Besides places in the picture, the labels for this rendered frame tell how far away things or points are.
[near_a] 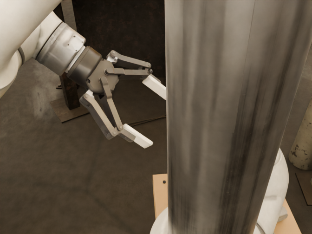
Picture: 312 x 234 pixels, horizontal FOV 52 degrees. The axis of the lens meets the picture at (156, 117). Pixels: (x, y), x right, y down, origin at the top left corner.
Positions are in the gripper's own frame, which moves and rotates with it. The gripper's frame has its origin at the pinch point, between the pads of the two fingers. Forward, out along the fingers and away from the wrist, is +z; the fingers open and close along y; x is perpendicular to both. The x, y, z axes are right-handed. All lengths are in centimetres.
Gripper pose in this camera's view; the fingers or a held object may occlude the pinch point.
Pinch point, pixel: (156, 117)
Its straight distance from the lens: 68.2
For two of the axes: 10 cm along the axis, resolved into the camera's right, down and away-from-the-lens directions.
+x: -5.3, 3.2, 7.8
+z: 7.8, 5.5, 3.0
